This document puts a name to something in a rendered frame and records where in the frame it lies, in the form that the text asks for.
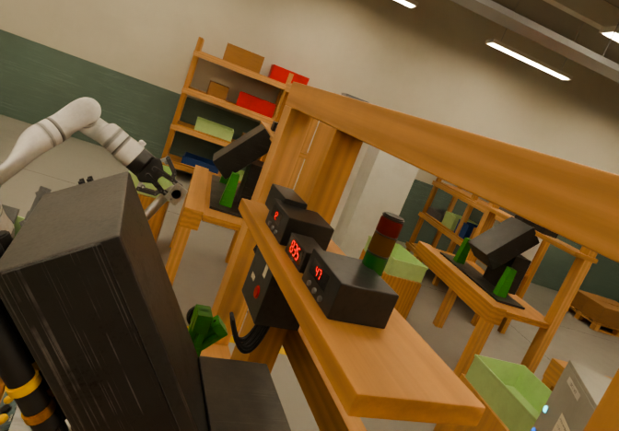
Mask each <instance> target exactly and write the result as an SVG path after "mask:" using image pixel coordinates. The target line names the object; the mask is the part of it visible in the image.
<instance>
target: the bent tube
mask: <svg viewBox="0 0 619 431"><path fill-rule="evenodd" d="M180 188H182V190H180ZM166 191H167V192H168V193H167V194H166V195H165V196H164V195H163V194H160V195H159V196H158V197H157V198H156V199H155V200H154V201H153V202H152V203H151V204H150V205H149V206H148V208H147V209H146V210H145V211H144V212H145V214H146V219H147V221H148V220H149V219H150V218H151V217H152V216H153V215H154V214H155V213H156V211H157V210H158V209H159V208H160V207H161V206H162V205H163V204H164V203H165V202H166V201H167V200H169V201H170V202H171V203H172V204H174V205H176V204H177V203H178V202H179V201H180V200H181V199H182V197H183V196H184V195H185V194H186V193H187V192H188V191H186V190H185V189H184V188H183V187H182V186H181V185H180V184H179V183H178V182H177V183H176V184H175V185H171V186H169V187H168V188H167V189H166ZM170 198H172V200H171V199H170Z"/></svg>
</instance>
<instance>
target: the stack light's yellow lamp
mask: <svg viewBox="0 0 619 431"><path fill-rule="evenodd" d="M396 241H397V240H393V239H387V238H385V237H383V236H382V235H380V234H378V233H377V232H376V231H375V232H374V234H373V237H372V239H371V241H370V243H369V245H368V252H370V253H371V254H373V255H375V256H377V257H379V258H381V259H386V260H388V259H389V258H390V256H391V252H392V250H393V248H394V245H395V243H396Z"/></svg>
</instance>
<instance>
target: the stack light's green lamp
mask: <svg viewBox="0 0 619 431"><path fill-rule="evenodd" d="M388 260H389V259H388ZM388 260H386V259H381V258H379V257H377V256H375V255H373V254H371V253H370V252H368V250H367V251H366V254H365V256H364V258H363V261H362V263H363V264H364V265H365V266H367V268H369V269H371V270H374V271H375V272H376V273H377V274H378V275H379V276H380V277H381V276H382V273H383V271H384V269H385V266H386V264H387V262H388Z"/></svg>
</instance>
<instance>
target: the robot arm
mask: <svg viewBox="0 0 619 431"><path fill-rule="evenodd" d="M100 115H101V107H100V105H99V103H98V102H97V101H96V100H94V99H92V98H87V97H84V98H80V99H76V100H74V101H72V102H71V103H69V104H68V105H66V106H65V107H63V108H62V109H60V110H59V111H57V112H56V113H55V114H54V115H52V116H50V117H47V118H45V119H43V120H41V121H40V122H37V123H35V124H33V125H31V126H30V127H29V128H28V129H26V130H25V131H24V132H23V133H22V134H21V135H20V137H19V138H18V140H17V142H16V144H15V146H14V148H13V149H12V151H11V153H10V155H9V156H8V158H7V159H6V160H5V161H4V162H3V163H2V164H1V165H0V186H1V185H2V184H4V183H5V182H6V181H8V180H9V179H11V178H12V177H13V176H14V175H16V174H17V173H18V172H20V171H21V170H22V169H24V168H25V167H26V166H27V165H28V164H29V163H30V162H31V161H33V160H34V159H35V158H37V157H39V156H40V155H42V154H43V153H45V152H47V151H48V150H50V149H52V148H54V147H55V146H58V145H60V144H61V143H62V142H64V141H65V140H67V139H68V138H69V137H70V136H71V135H72V134H73V133H75V132H76V131H79V132H81V133H82V134H84V135H86V136H88V137H89V138H91V139H93V140H95V141H97V142H98V143H100V144H101V145H102V146H103V147H104V148H105V149H107V150H108V151H109V152H110V153H111V154H112V155H113V156H114V157H115V158H116V159H117V160H118V161H119V162H120V163H122V164H123V165H124V166H125V167H126V168H128V169H129V170H130V171H131V172H132V173H133V174H134V175H135V176H136V177H137V178H138V180H139V182H138V185H137V187H136V190H137V191H139V192H144V193H147V194H151V195H154V196H157V195H158V194H160V193H161V194H163V195H164V196H165V195H166V194H167V193H168V192H167V191H166V190H164V189H163V188H162V187H161V186H160V184H159V183H158V179H159V178H160V177H164V178H165V179H167V180H169V181H171V182H172V184H173V185H175V184H176V183H177V182H178V181H176V180H175V178H176V175H177V172H176V169H175V168H174V166H173V163H172V161H171V159H170V157H169V156H166V157H164V158H162V159H160V158H157V157H154V156H153V155H152V154H151V153H150V152H149V151H147V150H146V149H145V148H144V146H145V145H146V142H144V141H143V140H140V141H139V142H137V141H136V140H134V139H133V138H132V137H131V136H129V134H127V133H126V132H125V131H124V130H123V129H122V128H121V127H119V126H118V125H117V124H115V123H107V122H105V121H103V120H102V119H101V118H100ZM162 162H164V163H165V164H166V165H168V164H169V168H170V170H171V172H172V174H171V176H170V175H169V174H168V173H167V172H165V171H164V170H163V166H162ZM143 182H146V183H152V184H153V185H154V186H155V187H156V188H157V190H152V189H148V188H146V186H145V184H143ZM178 183H179V182H178ZM179 184H180V183H179ZM181 186H182V185H181ZM182 187H183V186H182ZM1 230H6V231H9V232H10V234H11V236H12V238H13V239H14V237H15V227H14V224H13V223H12V221H11V220H10V219H9V218H8V217H7V215H6V213H5V211H4V209H3V206H2V204H1V202H0V231H1Z"/></svg>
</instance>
